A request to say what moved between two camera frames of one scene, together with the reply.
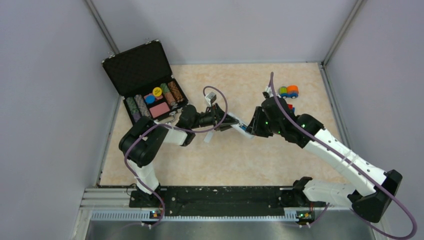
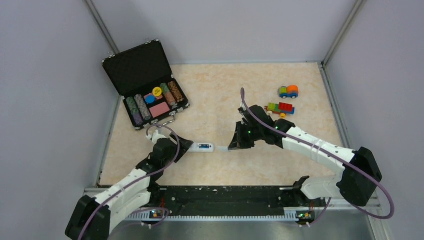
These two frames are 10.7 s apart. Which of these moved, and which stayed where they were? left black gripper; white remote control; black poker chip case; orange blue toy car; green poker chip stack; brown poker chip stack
Moved: left black gripper; white remote control
Stayed: orange blue toy car; green poker chip stack; black poker chip case; brown poker chip stack
